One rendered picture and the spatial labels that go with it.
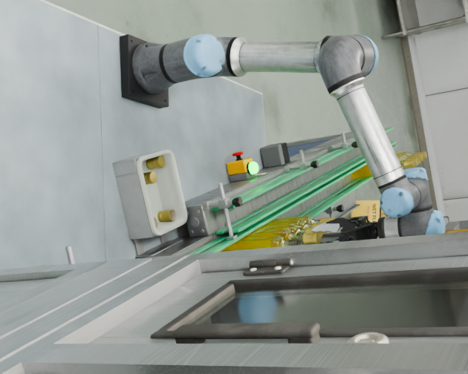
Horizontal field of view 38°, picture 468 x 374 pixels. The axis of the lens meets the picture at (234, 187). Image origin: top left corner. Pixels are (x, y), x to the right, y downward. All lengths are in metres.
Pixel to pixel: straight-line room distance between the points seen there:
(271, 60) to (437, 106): 5.97
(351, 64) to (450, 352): 1.26
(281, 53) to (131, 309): 1.21
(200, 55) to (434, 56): 6.05
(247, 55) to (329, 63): 0.33
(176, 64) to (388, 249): 1.20
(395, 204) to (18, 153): 0.91
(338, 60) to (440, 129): 6.17
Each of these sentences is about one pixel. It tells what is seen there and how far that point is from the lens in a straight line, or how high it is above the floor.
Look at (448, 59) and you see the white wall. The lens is 7.76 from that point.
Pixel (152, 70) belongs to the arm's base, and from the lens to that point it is 1.95.
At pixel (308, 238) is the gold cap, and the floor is 1.16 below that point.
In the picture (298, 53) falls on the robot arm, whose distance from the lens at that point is 1.89.
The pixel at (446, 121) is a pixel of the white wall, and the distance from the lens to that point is 7.82.
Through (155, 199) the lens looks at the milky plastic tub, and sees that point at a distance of 1.98.
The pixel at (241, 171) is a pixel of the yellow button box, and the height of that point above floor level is 0.81.
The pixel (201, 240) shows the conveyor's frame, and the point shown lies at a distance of 1.97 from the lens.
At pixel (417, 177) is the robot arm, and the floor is 1.49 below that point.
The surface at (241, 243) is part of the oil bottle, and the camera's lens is 1.97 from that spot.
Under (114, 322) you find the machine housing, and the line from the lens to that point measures 0.80.
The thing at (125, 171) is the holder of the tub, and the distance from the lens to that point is 1.86.
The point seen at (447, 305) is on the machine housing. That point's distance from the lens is 0.67.
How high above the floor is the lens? 1.96
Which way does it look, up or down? 30 degrees down
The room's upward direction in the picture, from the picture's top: 82 degrees clockwise
